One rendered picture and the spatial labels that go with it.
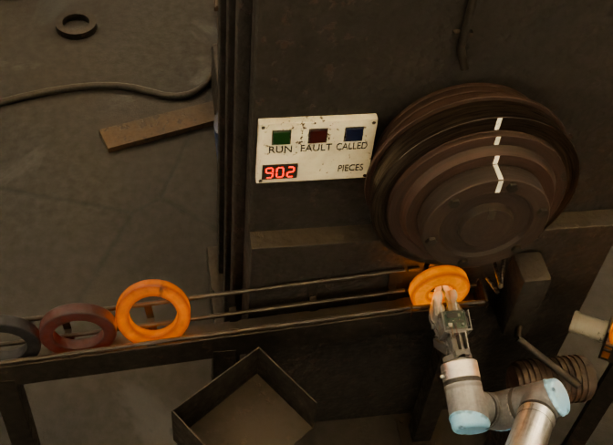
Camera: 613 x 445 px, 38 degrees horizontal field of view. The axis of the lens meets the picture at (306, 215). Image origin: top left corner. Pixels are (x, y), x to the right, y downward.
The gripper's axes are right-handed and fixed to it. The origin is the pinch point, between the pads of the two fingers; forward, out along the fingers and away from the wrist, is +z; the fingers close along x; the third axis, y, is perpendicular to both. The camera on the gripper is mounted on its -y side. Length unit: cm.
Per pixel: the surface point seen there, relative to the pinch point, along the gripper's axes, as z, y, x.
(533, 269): 1.0, 5.5, -23.0
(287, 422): -29, -5, 42
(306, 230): 14.4, 8.7, 33.8
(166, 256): 51, -95, 68
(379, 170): 13.5, 40.8, 21.9
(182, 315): 0, -5, 65
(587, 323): -12.2, -1.5, -37.1
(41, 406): -3, -77, 109
